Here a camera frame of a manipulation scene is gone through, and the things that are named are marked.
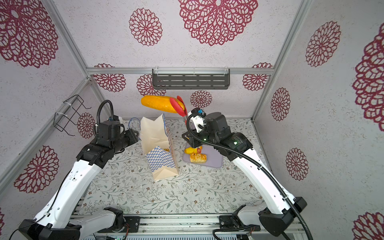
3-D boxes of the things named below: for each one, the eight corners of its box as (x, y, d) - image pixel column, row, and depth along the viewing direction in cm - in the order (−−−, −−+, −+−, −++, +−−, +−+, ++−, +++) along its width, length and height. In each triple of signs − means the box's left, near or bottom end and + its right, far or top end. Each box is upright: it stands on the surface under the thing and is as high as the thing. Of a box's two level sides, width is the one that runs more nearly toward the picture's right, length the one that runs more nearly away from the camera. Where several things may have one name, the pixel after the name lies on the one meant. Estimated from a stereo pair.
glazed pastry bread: (189, 163, 97) (189, 160, 94) (189, 156, 101) (189, 153, 98) (207, 163, 97) (207, 160, 94) (206, 156, 101) (206, 153, 98)
